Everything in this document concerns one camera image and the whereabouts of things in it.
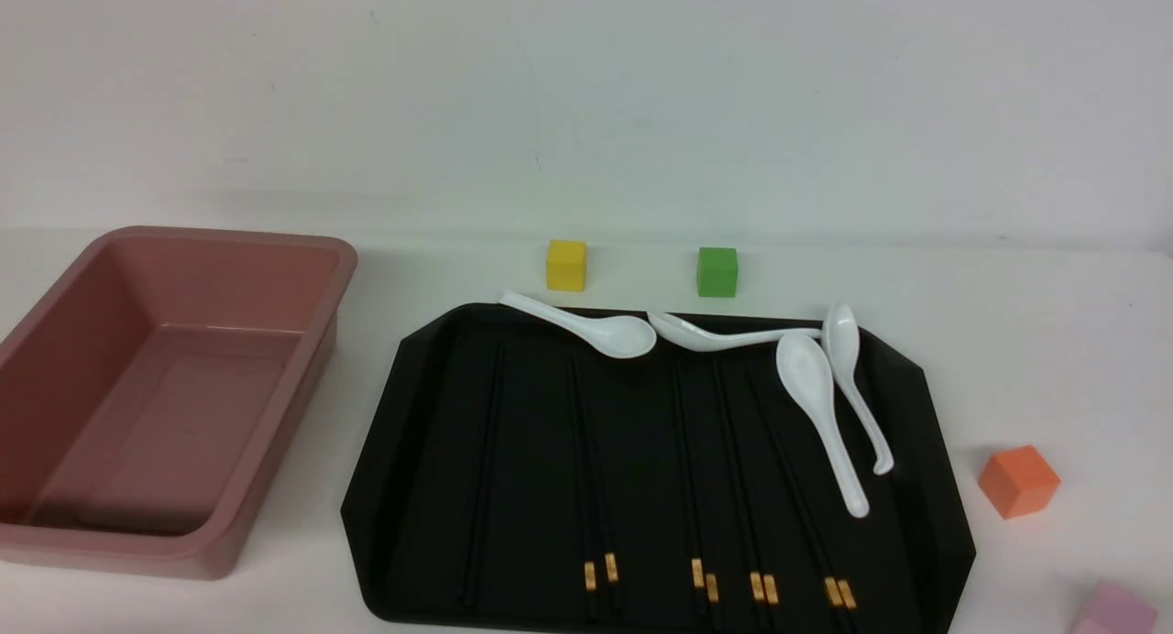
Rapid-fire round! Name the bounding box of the black chopstick plain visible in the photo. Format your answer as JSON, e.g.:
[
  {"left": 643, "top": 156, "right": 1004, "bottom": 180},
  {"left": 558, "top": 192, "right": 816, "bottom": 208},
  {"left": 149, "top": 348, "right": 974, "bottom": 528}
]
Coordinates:
[
  {"left": 469, "top": 344, "right": 506, "bottom": 609},
  {"left": 461, "top": 344, "right": 504, "bottom": 607}
]

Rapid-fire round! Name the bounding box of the yellow cube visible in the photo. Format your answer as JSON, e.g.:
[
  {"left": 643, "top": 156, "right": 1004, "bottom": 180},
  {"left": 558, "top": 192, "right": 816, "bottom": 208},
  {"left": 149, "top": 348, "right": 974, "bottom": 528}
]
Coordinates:
[{"left": 545, "top": 240, "right": 587, "bottom": 292}]

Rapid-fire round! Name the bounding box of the white ceramic spoon far left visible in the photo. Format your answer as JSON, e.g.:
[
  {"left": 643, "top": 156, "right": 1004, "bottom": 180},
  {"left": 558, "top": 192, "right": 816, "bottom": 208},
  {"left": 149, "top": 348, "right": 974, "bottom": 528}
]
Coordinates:
[{"left": 499, "top": 290, "right": 658, "bottom": 360}]

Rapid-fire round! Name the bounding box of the white ceramic spoon top middle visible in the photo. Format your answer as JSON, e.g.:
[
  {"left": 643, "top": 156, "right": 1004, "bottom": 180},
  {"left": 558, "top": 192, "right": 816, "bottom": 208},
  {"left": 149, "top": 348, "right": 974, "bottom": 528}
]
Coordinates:
[{"left": 646, "top": 310, "right": 821, "bottom": 353}]

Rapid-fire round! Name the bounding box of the green cube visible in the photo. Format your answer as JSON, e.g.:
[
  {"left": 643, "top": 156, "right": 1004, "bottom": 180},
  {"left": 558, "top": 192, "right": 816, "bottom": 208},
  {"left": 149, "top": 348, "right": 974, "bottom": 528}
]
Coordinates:
[{"left": 696, "top": 247, "right": 739, "bottom": 299}]

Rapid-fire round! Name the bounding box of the black plastic tray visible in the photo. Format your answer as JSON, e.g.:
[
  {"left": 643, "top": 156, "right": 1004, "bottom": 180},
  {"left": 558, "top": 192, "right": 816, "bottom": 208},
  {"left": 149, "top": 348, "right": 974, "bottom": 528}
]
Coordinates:
[{"left": 341, "top": 303, "right": 976, "bottom": 633}]

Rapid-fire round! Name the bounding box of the white ceramic spoon large centre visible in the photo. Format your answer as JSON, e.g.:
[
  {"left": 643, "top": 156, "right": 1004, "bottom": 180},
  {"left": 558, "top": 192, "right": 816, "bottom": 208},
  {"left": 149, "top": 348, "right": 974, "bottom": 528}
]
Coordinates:
[{"left": 775, "top": 331, "right": 869, "bottom": 519}]

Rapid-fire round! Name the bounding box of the black chopstick gold band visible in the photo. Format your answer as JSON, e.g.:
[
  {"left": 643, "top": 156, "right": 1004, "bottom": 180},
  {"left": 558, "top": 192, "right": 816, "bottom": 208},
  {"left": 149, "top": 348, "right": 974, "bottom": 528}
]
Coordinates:
[
  {"left": 565, "top": 358, "right": 598, "bottom": 623},
  {"left": 720, "top": 378, "right": 784, "bottom": 633},
  {"left": 761, "top": 387, "right": 860, "bottom": 630},
  {"left": 570, "top": 359, "right": 628, "bottom": 618},
  {"left": 708, "top": 360, "right": 769, "bottom": 633},
  {"left": 745, "top": 370, "right": 850, "bottom": 633},
  {"left": 669, "top": 367, "right": 707, "bottom": 620},
  {"left": 680, "top": 409, "right": 724, "bottom": 633}
]

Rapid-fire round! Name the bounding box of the white ceramic spoon far right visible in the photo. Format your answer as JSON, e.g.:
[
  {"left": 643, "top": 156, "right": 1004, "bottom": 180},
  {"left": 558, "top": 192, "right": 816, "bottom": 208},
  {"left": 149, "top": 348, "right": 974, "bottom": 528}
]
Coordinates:
[{"left": 820, "top": 301, "right": 895, "bottom": 476}]

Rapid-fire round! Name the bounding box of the pink plastic bin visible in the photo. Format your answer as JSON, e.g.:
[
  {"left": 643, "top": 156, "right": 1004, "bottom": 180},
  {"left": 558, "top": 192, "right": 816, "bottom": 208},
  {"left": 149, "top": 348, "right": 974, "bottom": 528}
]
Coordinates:
[{"left": 1, "top": 225, "right": 357, "bottom": 580}]

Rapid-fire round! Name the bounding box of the orange cube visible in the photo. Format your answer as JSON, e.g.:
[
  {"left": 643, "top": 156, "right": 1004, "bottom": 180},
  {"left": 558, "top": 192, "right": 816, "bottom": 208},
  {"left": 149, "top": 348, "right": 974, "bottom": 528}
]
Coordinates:
[{"left": 979, "top": 443, "right": 1062, "bottom": 520}]

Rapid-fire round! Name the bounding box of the pink cube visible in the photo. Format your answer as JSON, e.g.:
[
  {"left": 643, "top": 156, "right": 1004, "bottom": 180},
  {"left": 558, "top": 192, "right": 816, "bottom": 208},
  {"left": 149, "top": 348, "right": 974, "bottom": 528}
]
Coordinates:
[{"left": 1069, "top": 581, "right": 1159, "bottom": 633}]

